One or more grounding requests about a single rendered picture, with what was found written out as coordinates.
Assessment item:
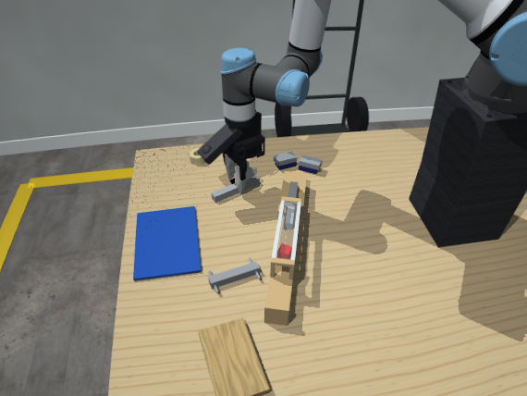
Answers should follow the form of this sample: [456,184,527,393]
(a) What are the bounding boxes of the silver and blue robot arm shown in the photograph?
[197,0,527,164]

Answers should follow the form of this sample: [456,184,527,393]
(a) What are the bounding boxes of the grey square stick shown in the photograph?
[212,175,260,203]
[288,181,298,198]

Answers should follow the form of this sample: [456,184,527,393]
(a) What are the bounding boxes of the light brown wooden board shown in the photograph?
[198,318,270,396]

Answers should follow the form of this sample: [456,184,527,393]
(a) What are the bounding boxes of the beige roll of tape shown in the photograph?
[190,149,205,165]

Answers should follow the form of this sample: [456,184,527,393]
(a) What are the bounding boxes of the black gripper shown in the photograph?
[223,110,265,194]

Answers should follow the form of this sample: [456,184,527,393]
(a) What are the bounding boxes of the grey bar with cross pins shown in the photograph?
[208,258,261,293]

